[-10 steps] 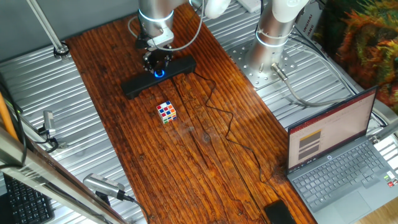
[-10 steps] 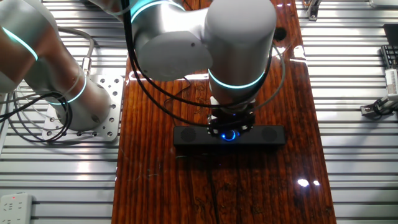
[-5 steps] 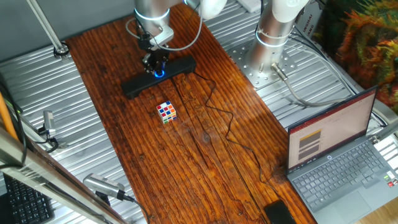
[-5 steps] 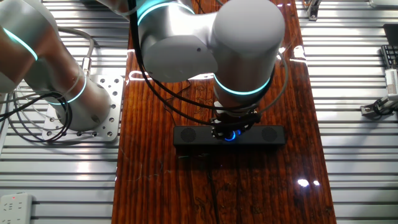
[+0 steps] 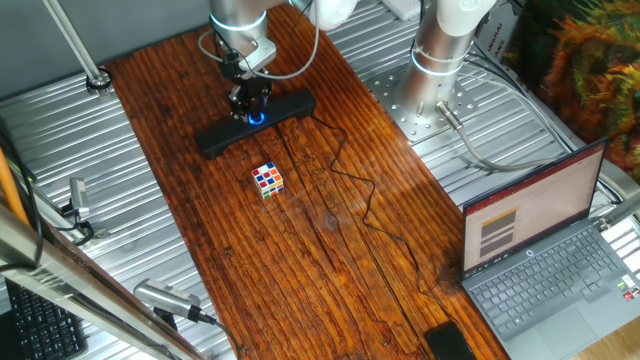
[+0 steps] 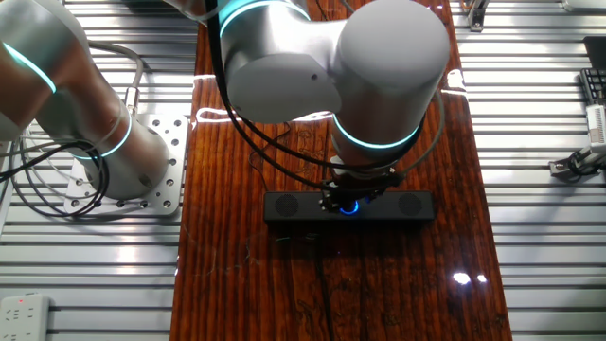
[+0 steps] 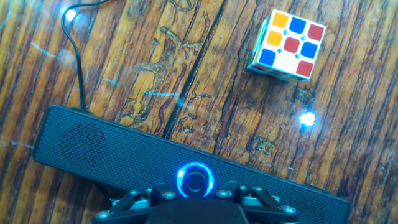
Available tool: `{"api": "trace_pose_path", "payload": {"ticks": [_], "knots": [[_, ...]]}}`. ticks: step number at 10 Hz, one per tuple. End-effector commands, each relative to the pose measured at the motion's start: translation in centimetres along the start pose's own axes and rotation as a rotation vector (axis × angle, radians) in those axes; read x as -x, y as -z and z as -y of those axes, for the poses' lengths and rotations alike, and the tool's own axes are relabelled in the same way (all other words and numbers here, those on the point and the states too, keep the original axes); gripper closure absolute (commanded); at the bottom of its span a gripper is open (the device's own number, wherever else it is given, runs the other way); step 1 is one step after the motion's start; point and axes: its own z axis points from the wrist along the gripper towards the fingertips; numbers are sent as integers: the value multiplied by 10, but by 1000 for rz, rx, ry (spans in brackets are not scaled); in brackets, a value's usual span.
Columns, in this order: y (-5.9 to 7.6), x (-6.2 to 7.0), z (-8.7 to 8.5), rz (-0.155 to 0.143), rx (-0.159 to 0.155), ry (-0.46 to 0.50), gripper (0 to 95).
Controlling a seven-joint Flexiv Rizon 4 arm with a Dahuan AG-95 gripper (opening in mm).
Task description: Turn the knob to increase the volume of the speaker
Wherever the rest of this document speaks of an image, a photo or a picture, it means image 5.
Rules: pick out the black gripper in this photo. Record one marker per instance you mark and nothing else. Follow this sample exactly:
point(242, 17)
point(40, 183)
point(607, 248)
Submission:
point(247, 80)

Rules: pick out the black speaker volume knob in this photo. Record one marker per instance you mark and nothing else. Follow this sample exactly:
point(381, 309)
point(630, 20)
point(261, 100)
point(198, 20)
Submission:
point(256, 118)

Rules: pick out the black soundbar speaker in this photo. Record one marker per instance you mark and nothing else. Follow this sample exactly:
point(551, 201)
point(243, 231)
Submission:
point(225, 137)

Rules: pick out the white Rubik's cube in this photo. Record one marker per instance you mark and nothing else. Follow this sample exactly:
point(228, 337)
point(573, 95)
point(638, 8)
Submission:
point(267, 180)

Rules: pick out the white power strip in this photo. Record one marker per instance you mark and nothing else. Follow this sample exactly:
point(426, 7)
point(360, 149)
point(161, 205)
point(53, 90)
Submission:
point(400, 7)

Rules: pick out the metal pole stand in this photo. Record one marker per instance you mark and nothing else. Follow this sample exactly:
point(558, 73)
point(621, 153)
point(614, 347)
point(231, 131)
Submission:
point(75, 45)

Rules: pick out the orange stick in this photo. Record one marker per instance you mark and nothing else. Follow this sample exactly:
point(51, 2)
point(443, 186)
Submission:
point(10, 190)

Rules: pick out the box with printed letters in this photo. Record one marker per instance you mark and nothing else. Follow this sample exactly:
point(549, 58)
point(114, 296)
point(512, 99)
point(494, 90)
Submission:
point(495, 35)

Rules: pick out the black keyboard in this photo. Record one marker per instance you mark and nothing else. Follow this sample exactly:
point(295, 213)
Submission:
point(45, 330)

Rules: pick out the black smartphone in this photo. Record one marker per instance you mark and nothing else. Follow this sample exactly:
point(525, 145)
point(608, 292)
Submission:
point(447, 345)

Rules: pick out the grey laptop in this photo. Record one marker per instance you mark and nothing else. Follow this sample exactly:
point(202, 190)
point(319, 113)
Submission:
point(540, 280)

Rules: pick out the orange green fuzzy plush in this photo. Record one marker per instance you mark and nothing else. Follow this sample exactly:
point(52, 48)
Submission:
point(590, 75)

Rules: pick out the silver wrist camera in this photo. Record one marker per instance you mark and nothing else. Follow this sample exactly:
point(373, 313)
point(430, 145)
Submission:
point(260, 55)

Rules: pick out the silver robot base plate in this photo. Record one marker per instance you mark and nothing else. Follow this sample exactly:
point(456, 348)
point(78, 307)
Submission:
point(425, 127)

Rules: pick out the silver finned camera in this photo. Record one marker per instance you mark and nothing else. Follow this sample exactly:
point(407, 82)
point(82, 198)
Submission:
point(165, 295)

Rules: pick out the grey metal frame bar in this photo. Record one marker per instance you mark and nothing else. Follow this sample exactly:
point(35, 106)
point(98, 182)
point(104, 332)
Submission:
point(75, 285)

